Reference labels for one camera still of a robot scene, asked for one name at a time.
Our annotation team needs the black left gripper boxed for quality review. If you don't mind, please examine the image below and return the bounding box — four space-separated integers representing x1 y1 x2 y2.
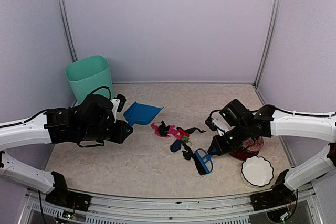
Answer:
78 119 133 144

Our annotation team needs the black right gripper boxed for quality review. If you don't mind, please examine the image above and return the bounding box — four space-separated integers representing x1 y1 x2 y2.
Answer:
207 122 250 157

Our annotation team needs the blue hand brush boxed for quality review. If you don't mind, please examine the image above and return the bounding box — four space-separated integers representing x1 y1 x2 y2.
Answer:
192 148 214 176

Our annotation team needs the blue dustpan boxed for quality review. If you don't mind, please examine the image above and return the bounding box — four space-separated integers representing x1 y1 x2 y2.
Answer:
123 102 163 126

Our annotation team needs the teal plastic waste bin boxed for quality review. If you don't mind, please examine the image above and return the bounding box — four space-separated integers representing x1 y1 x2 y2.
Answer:
65 55 114 104

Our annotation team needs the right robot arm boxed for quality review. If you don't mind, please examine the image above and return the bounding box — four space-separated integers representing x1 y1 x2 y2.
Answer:
207 99 335 205

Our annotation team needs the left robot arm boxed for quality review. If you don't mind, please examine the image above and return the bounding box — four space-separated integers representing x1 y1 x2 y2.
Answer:
1 94 133 206

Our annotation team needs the red floral bowl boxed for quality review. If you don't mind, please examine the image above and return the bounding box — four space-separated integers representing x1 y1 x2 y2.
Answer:
230 146 259 161

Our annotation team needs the green paper scrap right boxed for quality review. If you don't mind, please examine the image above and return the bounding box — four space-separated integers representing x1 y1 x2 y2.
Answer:
181 136 189 143

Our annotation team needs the pink patterned bowl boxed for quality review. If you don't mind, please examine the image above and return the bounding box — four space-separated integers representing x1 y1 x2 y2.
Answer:
242 136 264 153

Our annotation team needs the white scalloped bowl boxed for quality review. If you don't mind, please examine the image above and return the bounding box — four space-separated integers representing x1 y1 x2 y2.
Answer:
241 156 274 188

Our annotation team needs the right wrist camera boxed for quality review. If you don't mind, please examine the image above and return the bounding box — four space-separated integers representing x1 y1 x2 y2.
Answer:
205 116 229 136

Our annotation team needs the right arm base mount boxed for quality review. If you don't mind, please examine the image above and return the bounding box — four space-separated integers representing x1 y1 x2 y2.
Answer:
250 169 297 211

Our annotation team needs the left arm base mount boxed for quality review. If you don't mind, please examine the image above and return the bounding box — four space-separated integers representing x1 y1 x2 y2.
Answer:
45 171 91 212

